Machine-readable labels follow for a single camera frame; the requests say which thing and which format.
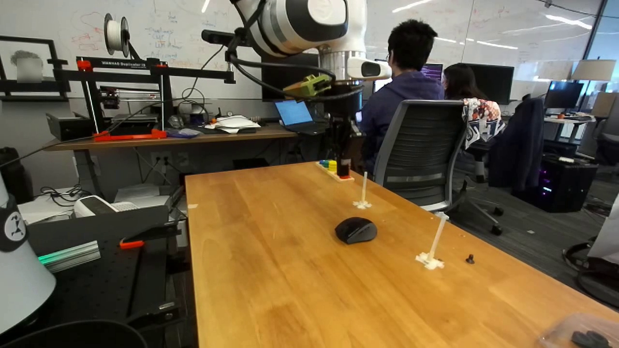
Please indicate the coloured blocks tray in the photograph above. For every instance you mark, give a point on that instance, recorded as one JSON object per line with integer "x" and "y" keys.
{"x": 332, "y": 167}

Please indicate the grey office chair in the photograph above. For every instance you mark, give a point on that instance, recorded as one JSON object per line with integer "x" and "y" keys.
{"x": 419, "y": 155}

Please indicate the person in purple hoodie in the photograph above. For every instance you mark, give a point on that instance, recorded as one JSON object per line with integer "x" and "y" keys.
{"x": 409, "y": 49}

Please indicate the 3D printer frame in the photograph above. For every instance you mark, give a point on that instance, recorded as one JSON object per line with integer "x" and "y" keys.
{"x": 130, "y": 99}

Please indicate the framed portrait picture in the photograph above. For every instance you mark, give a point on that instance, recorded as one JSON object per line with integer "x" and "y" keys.
{"x": 26, "y": 68}

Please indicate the black computer mouse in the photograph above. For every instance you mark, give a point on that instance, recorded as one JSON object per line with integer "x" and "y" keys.
{"x": 355, "y": 231}

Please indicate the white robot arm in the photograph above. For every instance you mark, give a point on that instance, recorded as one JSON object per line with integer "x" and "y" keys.
{"x": 287, "y": 28}

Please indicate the open laptop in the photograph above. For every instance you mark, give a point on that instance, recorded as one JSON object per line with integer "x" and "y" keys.
{"x": 299, "y": 119}

